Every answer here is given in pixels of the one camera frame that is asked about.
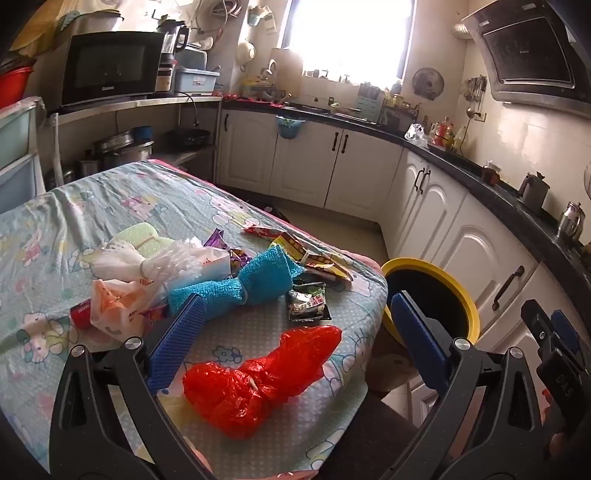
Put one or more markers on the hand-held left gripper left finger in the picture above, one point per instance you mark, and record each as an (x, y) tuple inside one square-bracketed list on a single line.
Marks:
[(178, 341)]

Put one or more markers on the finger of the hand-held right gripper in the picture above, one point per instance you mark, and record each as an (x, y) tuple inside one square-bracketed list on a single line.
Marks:
[(565, 330), (538, 323)]

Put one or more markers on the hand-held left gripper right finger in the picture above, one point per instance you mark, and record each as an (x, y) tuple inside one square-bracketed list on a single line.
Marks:
[(418, 337)]

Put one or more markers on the yellow rimmed black bin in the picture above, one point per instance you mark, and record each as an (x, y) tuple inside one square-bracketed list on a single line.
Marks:
[(457, 286)]

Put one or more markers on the white orange print plastic bag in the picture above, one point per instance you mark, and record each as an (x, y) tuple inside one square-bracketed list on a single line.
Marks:
[(115, 304)]

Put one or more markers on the clear white plastic bag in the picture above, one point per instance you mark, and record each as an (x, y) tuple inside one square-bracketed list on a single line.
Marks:
[(171, 263)]

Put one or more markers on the red plastic bag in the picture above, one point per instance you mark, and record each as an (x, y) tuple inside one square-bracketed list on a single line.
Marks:
[(258, 387)]

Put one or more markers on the red can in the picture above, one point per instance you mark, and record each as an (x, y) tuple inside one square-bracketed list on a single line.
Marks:
[(81, 314)]

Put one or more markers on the purple snack wrapper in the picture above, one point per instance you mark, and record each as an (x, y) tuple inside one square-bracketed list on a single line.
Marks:
[(240, 261), (213, 239)]

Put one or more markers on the blue mesh cloth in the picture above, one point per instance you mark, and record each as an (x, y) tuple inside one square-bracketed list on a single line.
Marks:
[(263, 277)]

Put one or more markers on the green sponge cloth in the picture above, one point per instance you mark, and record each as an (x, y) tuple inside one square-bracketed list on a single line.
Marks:
[(138, 235)]

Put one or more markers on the yellow red snack wrapper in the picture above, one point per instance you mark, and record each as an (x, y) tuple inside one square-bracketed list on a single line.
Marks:
[(325, 267), (288, 247)]

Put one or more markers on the green snack packet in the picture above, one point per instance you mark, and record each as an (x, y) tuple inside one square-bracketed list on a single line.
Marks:
[(307, 302)]

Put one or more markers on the red snack packet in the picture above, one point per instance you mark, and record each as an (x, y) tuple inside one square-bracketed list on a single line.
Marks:
[(263, 230)]

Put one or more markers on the person's right hand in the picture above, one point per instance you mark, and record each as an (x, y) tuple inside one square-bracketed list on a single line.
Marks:
[(559, 445)]

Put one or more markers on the steel kettle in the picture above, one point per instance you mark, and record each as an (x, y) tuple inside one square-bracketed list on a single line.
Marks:
[(570, 221)]

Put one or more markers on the dark metal pitcher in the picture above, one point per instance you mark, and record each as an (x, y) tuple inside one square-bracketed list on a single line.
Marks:
[(533, 191)]

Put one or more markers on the small brown jar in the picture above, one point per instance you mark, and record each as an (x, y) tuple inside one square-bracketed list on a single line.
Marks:
[(491, 174)]

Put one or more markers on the cartoon printed bedsheet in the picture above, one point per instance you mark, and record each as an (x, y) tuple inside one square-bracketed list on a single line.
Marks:
[(69, 221)]

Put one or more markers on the black kitchen countertop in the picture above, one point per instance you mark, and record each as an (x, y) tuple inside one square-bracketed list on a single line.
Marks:
[(461, 175)]

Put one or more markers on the white kitchen base cabinets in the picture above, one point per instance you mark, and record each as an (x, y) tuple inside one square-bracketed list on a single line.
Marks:
[(355, 157)]

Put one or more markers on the steel cooking pot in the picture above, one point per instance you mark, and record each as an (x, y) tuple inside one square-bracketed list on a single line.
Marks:
[(124, 152)]

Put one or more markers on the yellow bottle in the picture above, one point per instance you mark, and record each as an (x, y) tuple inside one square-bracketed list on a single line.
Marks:
[(460, 138)]

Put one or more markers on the red label bottle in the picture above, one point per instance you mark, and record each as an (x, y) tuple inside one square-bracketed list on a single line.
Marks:
[(443, 131)]

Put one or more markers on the blue container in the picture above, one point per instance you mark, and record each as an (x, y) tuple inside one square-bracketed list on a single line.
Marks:
[(144, 133)]

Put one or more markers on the teal drawer organizer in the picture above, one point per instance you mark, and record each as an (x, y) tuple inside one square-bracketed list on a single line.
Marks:
[(371, 104)]

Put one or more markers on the hanging kitchen utensils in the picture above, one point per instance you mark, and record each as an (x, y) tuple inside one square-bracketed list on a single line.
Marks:
[(475, 92)]

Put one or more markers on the blue hanging basket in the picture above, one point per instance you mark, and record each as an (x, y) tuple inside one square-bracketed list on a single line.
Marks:
[(290, 127)]

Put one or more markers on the steel kitchen shelf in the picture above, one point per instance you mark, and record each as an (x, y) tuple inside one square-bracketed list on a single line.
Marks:
[(138, 102)]

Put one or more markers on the plastic drawer cabinet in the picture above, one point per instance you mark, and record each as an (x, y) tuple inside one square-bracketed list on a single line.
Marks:
[(16, 147)]

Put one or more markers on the black range hood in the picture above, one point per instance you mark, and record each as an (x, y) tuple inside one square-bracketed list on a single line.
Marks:
[(531, 50)]

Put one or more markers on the black microwave oven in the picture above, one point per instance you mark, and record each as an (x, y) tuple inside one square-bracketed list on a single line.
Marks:
[(111, 69)]

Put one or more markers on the steel sink faucet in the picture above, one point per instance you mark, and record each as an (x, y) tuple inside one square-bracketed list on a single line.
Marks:
[(270, 69)]

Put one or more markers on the wooden cutting board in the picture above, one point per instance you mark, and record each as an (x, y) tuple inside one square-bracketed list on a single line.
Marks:
[(288, 69)]

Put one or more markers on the white hanging bowl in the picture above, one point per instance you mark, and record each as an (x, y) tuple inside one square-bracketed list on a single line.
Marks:
[(245, 54)]

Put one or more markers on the black blender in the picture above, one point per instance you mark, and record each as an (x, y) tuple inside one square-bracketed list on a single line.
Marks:
[(174, 41)]

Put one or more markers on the red plastic basin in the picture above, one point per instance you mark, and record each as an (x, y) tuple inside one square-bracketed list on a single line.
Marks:
[(16, 87)]

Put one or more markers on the bright kitchen window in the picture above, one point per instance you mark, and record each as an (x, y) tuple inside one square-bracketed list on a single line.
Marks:
[(346, 37)]

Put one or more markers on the woven bamboo tray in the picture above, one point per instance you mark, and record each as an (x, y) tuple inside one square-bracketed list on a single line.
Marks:
[(37, 23)]

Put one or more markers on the wall mounted holder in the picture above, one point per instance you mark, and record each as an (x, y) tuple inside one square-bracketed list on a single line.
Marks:
[(258, 17)]

